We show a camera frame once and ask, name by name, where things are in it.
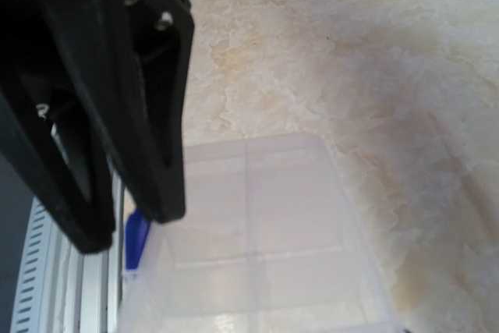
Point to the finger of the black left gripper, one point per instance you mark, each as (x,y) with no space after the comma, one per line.
(46,135)
(128,62)

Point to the clear plastic pill organizer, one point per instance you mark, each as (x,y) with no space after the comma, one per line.
(268,244)

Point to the front aluminium rail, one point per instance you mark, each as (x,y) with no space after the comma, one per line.
(60,290)

